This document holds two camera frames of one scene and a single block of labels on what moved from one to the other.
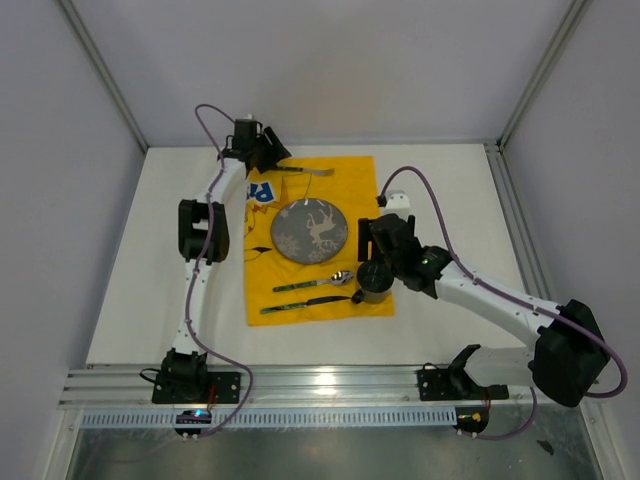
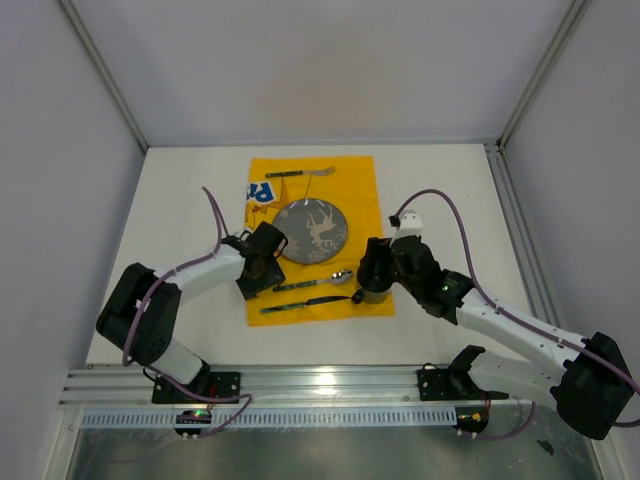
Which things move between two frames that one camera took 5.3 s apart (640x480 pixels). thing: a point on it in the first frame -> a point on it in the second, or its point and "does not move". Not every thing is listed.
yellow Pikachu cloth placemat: x=351 y=189 does not move
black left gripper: x=277 y=151 -> x=273 y=276
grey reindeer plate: x=309 y=231 does not move
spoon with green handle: x=341 y=277 does not move
